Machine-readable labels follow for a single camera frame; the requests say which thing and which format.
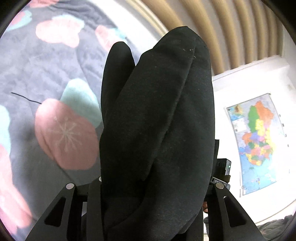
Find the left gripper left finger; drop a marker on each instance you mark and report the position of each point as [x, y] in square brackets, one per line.
[74, 214]

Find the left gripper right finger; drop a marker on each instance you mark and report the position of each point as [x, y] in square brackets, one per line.
[240, 226]

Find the black hooded jacket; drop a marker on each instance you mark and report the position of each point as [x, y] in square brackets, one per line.
[158, 139]

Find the striped window blind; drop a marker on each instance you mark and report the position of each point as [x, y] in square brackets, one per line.
[236, 32]

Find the grey floral bed quilt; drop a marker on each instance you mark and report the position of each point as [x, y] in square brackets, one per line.
[53, 55]

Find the colourful wall map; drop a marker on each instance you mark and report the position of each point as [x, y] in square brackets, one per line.
[261, 143]

